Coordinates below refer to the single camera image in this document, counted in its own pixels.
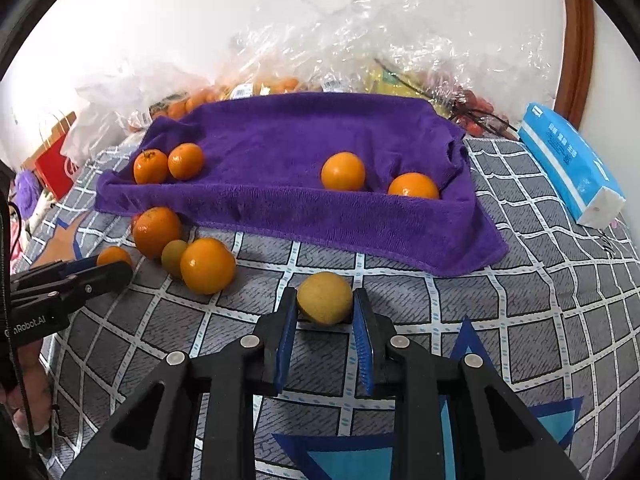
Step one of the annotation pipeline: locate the green kiwi fruit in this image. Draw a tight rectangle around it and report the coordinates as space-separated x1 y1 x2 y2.
160 240 188 280
296 272 352 326

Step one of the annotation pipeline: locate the small orange kumquat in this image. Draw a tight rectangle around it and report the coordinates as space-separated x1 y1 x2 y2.
180 237 236 295

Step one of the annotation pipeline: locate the large orange with stem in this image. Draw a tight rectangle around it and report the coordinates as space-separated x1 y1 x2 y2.
134 148 169 184

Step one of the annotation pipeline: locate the medium orange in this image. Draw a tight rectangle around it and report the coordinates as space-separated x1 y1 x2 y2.
168 143 205 181

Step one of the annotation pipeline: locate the small orange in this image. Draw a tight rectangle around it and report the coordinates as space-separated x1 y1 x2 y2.
320 152 366 192
387 172 440 200

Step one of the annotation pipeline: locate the person's left hand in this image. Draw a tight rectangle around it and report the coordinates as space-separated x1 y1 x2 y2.
1 339 52 453

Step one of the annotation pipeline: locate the red paper bag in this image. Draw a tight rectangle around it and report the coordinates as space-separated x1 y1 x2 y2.
21 112 79 200

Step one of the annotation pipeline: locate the grey checked star blanket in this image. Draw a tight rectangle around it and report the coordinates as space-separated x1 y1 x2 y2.
15 140 639 479

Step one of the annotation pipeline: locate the white plastic bag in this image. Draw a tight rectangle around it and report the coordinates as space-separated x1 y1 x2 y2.
61 84 150 167

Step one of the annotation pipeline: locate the plastic bag of oranges left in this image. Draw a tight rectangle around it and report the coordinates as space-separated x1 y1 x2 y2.
74 62 231 134

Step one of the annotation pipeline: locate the purple towel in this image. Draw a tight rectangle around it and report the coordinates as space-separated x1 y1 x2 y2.
94 93 508 278

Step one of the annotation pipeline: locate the blue tissue pack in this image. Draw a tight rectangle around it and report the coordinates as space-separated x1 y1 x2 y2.
518 103 626 230

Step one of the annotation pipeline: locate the large clear plastic bag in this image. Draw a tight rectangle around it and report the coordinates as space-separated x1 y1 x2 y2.
215 0 555 139

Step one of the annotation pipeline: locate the brown wooden door frame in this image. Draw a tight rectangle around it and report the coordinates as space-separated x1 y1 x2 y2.
554 0 596 129

